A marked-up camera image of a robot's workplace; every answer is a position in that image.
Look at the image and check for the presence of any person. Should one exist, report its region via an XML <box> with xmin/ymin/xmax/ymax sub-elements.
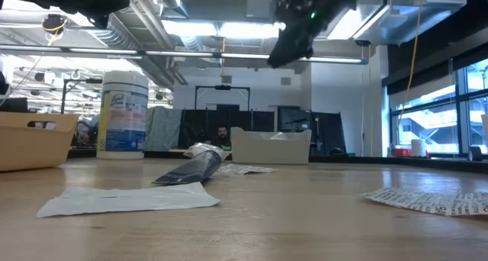
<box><xmin>75</xmin><ymin>114</ymin><xmax>101</xmax><ymax>147</ymax></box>
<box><xmin>207</xmin><ymin>124</ymin><xmax>233</xmax><ymax>150</ymax></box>

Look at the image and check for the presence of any linear ceiling light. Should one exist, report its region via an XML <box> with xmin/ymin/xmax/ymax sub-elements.
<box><xmin>0</xmin><ymin>43</ymin><xmax>369</xmax><ymax>66</ymax></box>

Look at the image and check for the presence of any grey spiral duct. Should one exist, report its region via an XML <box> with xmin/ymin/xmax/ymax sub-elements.
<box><xmin>89</xmin><ymin>14</ymin><xmax>180</xmax><ymax>89</ymax></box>

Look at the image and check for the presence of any clear bag of cotton pads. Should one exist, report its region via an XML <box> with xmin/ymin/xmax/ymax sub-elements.
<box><xmin>262</xmin><ymin>130</ymin><xmax>303</xmax><ymax>141</ymax></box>

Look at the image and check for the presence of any white plastic bin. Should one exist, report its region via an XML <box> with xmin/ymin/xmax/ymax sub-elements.
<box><xmin>480</xmin><ymin>113</ymin><xmax>488</xmax><ymax>147</ymax></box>

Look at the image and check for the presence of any grey cloth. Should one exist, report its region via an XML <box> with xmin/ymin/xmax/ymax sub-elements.
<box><xmin>144</xmin><ymin>106</ymin><xmax>183</xmax><ymax>153</ymax></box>

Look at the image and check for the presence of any white disinfecting wipes canister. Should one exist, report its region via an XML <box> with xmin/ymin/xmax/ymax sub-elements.
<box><xmin>96</xmin><ymin>70</ymin><xmax>150</xmax><ymax>161</ymax></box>

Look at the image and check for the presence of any yellow plastic bin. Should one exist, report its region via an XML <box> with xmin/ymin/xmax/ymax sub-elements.
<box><xmin>0</xmin><ymin>111</ymin><xmax>80</xmax><ymax>173</ymax></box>

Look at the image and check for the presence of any black partition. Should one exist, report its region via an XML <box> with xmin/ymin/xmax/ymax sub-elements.
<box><xmin>178</xmin><ymin>108</ymin><xmax>347</xmax><ymax>157</ymax></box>

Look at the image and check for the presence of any white sachet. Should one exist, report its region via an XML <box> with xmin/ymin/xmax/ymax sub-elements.
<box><xmin>35</xmin><ymin>182</ymin><xmax>222</xmax><ymax>219</ymax></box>

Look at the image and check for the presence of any black aluminium table frame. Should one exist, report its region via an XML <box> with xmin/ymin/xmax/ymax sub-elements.
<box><xmin>67</xmin><ymin>149</ymin><xmax>488</xmax><ymax>175</ymax></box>

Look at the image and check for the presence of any printed foil wipe packet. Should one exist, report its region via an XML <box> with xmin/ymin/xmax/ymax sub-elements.
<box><xmin>360</xmin><ymin>186</ymin><xmax>488</xmax><ymax>218</ymax></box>
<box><xmin>216</xmin><ymin>163</ymin><xmax>276</xmax><ymax>176</ymax></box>

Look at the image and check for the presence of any clear bag of cotton swabs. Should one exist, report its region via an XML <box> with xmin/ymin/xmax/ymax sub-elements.
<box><xmin>183</xmin><ymin>142</ymin><xmax>231</xmax><ymax>162</ymax></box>

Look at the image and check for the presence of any grey plastic bin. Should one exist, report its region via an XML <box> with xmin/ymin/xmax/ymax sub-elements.
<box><xmin>230</xmin><ymin>127</ymin><xmax>313</xmax><ymax>166</ymax></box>

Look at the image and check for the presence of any white ceiling air duct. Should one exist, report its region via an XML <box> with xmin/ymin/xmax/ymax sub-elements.
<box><xmin>352</xmin><ymin>0</ymin><xmax>468</xmax><ymax>47</ymax></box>

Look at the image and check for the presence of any yellow hanging cord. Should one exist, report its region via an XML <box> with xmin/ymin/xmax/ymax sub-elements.
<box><xmin>396</xmin><ymin>7</ymin><xmax>422</xmax><ymax>140</ymax></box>

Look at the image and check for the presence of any white paper towel roll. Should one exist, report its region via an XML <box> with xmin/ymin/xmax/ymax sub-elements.
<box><xmin>410</xmin><ymin>138</ymin><xmax>428</xmax><ymax>158</ymax></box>

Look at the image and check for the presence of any black gantry frame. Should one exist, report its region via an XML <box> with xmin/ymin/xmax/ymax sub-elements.
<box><xmin>59</xmin><ymin>76</ymin><xmax>104</xmax><ymax>115</ymax></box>
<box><xmin>194</xmin><ymin>84</ymin><xmax>252</xmax><ymax>111</ymax></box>

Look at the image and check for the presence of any black tape roll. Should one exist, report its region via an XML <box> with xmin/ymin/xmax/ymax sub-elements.
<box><xmin>467</xmin><ymin>145</ymin><xmax>483</xmax><ymax>163</ymax></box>

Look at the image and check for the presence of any black monitor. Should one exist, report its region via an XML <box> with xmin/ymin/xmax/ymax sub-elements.
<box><xmin>0</xmin><ymin>97</ymin><xmax>30</xmax><ymax>114</ymax></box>

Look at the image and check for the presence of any yellow cord reel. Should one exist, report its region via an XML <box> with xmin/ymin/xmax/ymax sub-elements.
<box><xmin>40</xmin><ymin>13</ymin><xmax>69</xmax><ymax>47</ymax></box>

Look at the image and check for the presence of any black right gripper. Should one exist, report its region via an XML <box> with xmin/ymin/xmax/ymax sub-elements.
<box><xmin>268</xmin><ymin>0</ymin><xmax>332</xmax><ymax>69</ymax></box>

